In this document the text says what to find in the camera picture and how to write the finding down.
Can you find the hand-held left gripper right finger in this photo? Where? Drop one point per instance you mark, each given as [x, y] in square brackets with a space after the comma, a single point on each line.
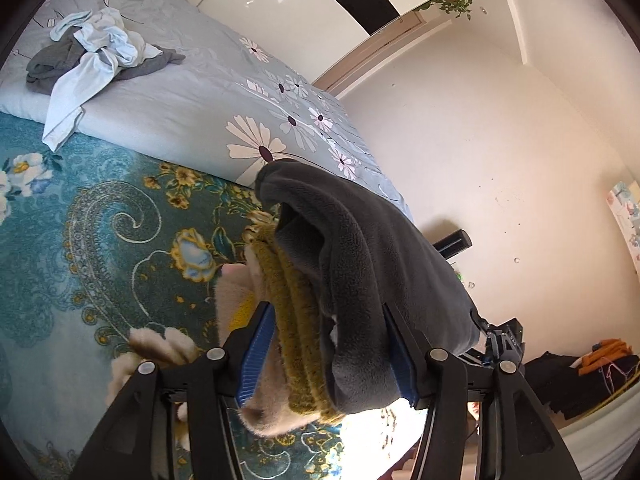
[400, 360]

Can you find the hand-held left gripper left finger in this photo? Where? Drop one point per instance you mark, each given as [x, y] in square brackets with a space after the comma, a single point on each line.
[257, 350]

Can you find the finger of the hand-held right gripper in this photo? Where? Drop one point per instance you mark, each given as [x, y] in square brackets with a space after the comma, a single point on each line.
[500, 340]
[452, 242]

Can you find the beige fluffy garment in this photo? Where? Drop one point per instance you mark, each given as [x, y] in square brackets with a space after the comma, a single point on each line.
[232, 295]

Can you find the dark fleece jacket white panels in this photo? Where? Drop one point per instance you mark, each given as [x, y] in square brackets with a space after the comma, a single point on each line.
[370, 260]

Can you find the dark clothes pile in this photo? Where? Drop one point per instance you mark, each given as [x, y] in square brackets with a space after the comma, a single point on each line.
[555, 385]

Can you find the orange garment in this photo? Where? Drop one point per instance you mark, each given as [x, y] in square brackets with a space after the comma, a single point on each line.
[605, 352]

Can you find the white cloth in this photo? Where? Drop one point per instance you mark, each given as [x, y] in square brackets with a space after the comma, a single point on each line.
[605, 440]

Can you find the teal floral plush blanket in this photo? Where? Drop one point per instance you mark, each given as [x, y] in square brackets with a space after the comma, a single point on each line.
[75, 260]

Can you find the light blue daisy quilt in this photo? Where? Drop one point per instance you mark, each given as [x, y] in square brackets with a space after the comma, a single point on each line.
[200, 100]

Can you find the white wardrobe black stripe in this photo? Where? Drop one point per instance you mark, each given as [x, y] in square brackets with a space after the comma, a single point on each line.
[280, 20]

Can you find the light blue shirt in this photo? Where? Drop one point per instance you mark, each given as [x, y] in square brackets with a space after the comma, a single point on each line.
[75, 90]

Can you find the grey crumpled garment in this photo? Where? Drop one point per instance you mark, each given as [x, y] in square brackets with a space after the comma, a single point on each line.
[42, 67]

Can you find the wall poster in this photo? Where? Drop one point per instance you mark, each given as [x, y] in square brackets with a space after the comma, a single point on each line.
[625, 220]

